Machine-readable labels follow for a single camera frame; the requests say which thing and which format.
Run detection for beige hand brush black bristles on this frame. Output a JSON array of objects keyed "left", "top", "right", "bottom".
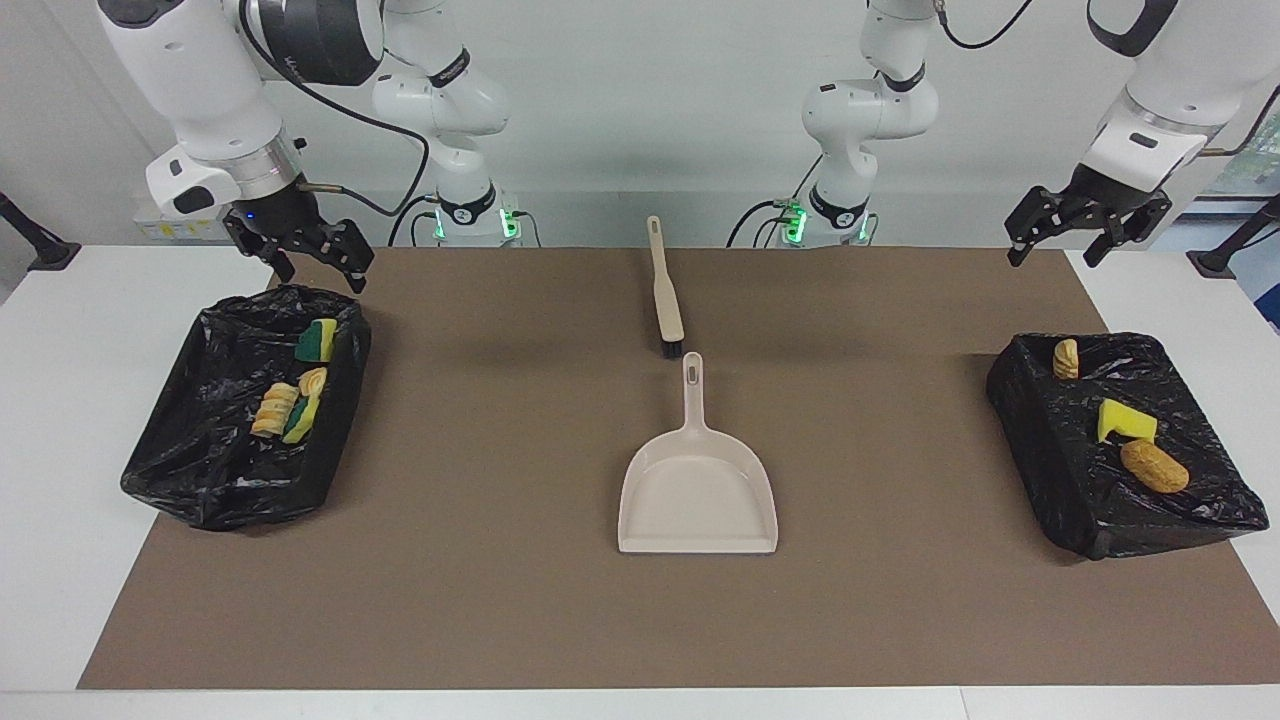
[{"left": 646, "top": 216, "right": 686, "bottom": 360}]

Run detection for black base cable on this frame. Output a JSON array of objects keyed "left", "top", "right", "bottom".
[
  {"left": 727, "top": 155, "right": 826, "bottom": 248},
  {"left": 388, "top": 195, "right": 441, "bottom": 248}
]

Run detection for boxy bin with black bag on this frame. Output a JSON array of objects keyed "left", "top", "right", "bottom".
[{"left": 986, "top": 332, "right": 1271, "bottom": 561}]

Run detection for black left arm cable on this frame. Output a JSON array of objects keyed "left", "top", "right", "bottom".
[{"left": 930, "top": 0, "right": 1280, "bottom": 159}]

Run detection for blue object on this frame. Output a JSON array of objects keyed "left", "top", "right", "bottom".
[{"left": 1245, "top": 250, "right": 1280, "bottom": 333}]

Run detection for black left base cable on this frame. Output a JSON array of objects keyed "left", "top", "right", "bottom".
[{"left": 727, "top": 155, "right": 826, "bottom": 248}]

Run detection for right black bin bag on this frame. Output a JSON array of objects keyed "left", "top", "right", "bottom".
[{"left": 120, "top": 284, "right": 373, "bottom": 533}]

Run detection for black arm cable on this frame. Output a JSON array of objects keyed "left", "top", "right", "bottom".
[
  {"left": 930, "top": 0, "right": 1280, "bottom": 159},
  {"left": 238, "top": 0, "right": 433, "bottom": 219}
]

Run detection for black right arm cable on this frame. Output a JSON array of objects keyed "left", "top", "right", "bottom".
[{"left": 238, "top": 0, "right": 433, "bottom": 219}]

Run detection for yellow sponge with green pad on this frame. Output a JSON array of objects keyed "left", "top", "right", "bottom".
[{"left": 293, "top": 318, "right": 338, "bottom": 364}]

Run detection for beige plastic dustpan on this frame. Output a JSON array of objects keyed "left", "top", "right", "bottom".
[{"left": 617, "top": 352, "right": 779, "bottom": 556}]

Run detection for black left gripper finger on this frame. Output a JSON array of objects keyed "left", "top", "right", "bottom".
[
  {"left": 1006, "top": 185, "right": 1073, "bottom": 268},
  {"left": 1083, "top": 192, "right": 1173, "bottom": 269}
]

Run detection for brown oval bread roll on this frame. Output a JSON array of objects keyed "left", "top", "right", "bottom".
[{"left": 1120, "top": 440, "right": 1191, "bottom": 495}]

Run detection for black right base cable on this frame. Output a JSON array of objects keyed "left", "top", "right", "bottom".
[{"left": 388, "top": 195, "right": 441, "bottom": 248}]

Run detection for small yellow sponge piece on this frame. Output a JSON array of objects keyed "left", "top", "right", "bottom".
[{"left": 281, "top": 393, "right": 323, "bottom": 445}]

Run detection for black stand foot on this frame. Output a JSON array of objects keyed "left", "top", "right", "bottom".
[
  {"left": 0, "top": 192, "right": 81, "bottom": 271},
  {"left": 1187, "top": 193, "right": 1280, "bottom": 279}
]

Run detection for notched yellow sponge piece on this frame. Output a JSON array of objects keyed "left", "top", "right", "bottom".
[{"left": 1097, "top": 398, "right": 1158, "bottom": 444}]

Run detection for brown paper table mat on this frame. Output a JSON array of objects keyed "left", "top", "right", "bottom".
[{"left": 78, "top": 247, "right": 1280, "bottom": 691}]

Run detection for white wall socket box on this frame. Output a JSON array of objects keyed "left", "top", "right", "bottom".
[{"left": 133, "top": 205, "right": 236, "bottom": 243}]

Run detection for large striped croissant piece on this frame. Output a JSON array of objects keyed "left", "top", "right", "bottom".
[{"left": 249, "top": 382, "right": 300, "bottom": 439}]

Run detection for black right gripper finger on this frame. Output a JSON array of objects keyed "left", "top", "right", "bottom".
[
  {"left": 325, "top": 218, "right": 376, "bottom": 295},
  {"left": 222, "top": 215, "right": 297, "bottom": 285}
]

